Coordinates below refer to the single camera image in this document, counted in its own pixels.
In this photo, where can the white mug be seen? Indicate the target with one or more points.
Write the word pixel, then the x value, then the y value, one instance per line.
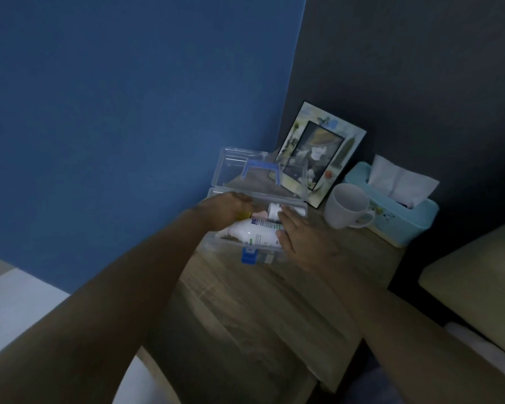
pixel 345 206

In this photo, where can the person's right thumb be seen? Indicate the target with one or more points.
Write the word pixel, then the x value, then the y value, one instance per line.
pixel 281 239

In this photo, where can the light blue tissue box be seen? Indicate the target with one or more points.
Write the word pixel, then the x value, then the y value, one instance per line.
pixel 399 220

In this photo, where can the person's left hand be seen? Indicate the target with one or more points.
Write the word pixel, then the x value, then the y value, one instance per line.
pixel 227 208

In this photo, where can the white plastic bottle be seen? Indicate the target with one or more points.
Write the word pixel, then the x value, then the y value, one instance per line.
pixel 254 233

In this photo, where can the floral picture frame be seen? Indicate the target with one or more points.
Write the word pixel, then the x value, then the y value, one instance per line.
pixel 320 151

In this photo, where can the person's right hand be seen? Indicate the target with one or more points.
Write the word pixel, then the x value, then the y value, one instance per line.
pixel 309 246

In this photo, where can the small pink item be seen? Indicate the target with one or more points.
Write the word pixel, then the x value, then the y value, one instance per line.
pixel 261 214

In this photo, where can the person's left forearm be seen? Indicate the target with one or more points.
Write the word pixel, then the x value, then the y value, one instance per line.
pixel 109 307

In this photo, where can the beige mattress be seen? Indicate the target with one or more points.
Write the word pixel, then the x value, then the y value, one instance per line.
pixel 479 281

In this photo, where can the small white roll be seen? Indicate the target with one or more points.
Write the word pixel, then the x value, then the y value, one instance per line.
pixel 275 210

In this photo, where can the white tissue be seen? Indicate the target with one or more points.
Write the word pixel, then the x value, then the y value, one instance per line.
pixel 399 180

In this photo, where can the person's left fingers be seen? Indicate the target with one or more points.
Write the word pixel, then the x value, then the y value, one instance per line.
pixel 244 204

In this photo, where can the person's right forearm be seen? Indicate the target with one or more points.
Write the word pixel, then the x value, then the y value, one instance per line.
pixel 404 336

